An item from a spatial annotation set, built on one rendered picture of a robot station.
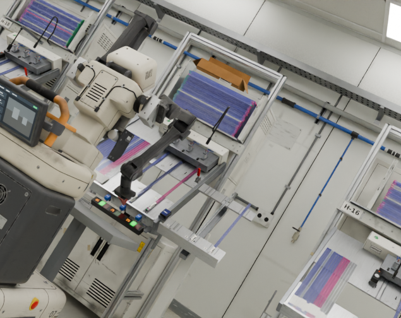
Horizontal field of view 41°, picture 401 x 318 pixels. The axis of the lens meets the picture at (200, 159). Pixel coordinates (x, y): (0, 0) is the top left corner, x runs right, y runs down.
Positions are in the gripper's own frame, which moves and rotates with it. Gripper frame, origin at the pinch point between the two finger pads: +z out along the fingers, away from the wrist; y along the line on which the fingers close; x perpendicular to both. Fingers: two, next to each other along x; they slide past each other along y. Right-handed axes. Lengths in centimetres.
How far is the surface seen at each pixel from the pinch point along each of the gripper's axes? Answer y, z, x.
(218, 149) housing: -13, -4, -72
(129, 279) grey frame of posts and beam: -23.5, 25.0, 20.6
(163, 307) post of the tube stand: -46, 30, 20
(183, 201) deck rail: -20.7, 3.6, -26.9
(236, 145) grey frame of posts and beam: -20, -6, -82
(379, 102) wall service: -64, 14, -245
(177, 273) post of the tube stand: -43.3, 17.1, 6.2
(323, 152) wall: -41, 67, -220
